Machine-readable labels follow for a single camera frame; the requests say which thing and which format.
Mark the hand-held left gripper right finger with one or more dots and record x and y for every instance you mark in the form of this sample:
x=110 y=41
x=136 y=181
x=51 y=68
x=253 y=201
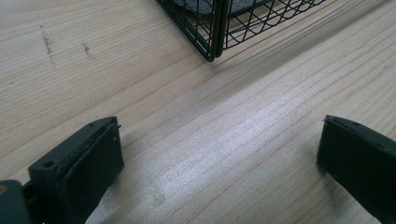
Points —
x=361 y=158

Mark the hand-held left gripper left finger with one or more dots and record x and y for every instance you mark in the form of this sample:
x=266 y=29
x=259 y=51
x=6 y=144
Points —
x=77 y=174

